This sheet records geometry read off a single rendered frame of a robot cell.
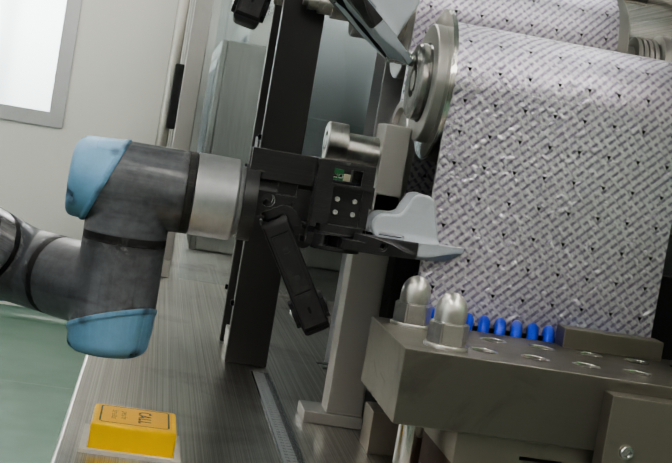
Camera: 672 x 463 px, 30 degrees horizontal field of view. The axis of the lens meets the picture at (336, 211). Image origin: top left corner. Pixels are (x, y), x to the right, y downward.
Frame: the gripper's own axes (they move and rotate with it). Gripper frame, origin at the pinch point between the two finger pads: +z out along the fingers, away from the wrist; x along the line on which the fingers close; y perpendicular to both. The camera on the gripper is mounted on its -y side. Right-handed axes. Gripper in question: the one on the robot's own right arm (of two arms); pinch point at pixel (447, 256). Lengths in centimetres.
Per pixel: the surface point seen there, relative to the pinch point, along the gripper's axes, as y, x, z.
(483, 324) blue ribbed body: -5.4, -3.6, 3.6
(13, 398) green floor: -109, 376, -68
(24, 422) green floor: -109, 342, -60
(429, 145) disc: 10.0, 2.6, -2.9
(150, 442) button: -17.7, -13.4, -24.9
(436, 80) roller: 16.0, 0.3, -3.8
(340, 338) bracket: -10.3, 7.8, -7.4
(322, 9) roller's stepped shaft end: 23.6, 30.1, -12.1
